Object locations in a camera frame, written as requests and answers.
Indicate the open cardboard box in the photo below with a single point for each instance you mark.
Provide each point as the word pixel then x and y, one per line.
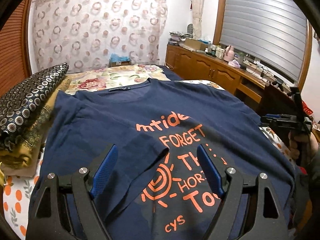
pixel 193 45

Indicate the gold patterned folded cloth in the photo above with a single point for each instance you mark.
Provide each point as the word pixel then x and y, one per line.
pixel 22 161

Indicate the cardboard box blue contents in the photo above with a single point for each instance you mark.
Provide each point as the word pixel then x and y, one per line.
pixel 116 60

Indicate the beige side curtain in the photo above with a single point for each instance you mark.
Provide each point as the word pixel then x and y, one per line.
pixel 197 11

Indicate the wooden louvered wardrobe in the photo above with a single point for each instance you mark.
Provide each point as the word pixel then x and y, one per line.
pixel 14 57

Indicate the grey window blind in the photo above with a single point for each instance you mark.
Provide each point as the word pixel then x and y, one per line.
pixel 274 31

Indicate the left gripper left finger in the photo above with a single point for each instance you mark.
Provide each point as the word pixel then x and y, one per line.
pixel 64 207

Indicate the floral rose bedspread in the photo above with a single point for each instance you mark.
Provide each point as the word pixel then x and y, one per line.
pixel 113 77

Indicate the navy bed sheet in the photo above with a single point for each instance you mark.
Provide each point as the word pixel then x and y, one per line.
pixel 170 74

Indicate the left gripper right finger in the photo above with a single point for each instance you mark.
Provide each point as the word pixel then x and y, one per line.
pixel 263 217

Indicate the pink tissue pack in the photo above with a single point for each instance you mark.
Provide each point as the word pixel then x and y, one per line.
pixel 234 63

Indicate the right hand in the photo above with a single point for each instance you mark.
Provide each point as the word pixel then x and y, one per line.
pixel 297 141

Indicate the black circle pattern folded cloth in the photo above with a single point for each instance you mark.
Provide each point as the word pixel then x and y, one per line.
pixel 21 104

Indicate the navy printed t-shirt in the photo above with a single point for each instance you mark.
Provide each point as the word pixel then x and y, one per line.
pixel 155 154

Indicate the orange print white blanket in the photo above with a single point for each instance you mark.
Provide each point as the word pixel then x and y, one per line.
pixel 22 199

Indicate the wooden sideboard cabinet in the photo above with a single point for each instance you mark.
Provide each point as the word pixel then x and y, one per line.
pixel 191 65

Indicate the pink thermos jug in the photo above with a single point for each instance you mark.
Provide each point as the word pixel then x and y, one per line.
pixel 229 54

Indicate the circle pattern sheer curtain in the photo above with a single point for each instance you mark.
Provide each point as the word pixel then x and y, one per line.
pixel 84 33

